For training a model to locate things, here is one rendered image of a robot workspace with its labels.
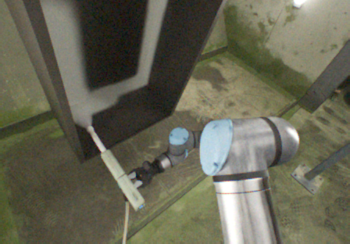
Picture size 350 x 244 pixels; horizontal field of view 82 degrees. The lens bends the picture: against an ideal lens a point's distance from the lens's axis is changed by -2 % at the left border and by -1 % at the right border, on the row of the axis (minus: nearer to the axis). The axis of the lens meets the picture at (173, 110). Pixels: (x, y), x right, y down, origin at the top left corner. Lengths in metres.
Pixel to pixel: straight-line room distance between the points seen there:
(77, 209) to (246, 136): 1.26
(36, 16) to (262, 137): 0.49
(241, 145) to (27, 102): 1.65
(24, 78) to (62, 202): 0.93
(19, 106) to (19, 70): 0.26
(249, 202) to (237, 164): 0.07
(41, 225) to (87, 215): 0.25
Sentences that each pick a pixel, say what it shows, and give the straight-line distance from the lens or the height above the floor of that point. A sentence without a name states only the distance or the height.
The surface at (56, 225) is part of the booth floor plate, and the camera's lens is 1.52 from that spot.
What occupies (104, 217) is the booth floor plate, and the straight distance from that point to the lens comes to 1.47.
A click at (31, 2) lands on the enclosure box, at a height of 1.28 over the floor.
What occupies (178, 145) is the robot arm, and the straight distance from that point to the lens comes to 0.97.
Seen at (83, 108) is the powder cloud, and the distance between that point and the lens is 1.20.
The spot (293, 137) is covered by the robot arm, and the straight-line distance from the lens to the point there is 0.51.
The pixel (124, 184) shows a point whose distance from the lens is 0.94.
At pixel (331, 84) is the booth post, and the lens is 2.48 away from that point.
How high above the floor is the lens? 1.44
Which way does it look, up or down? 47 degrees down
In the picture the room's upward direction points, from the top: 10 degrees clockwise
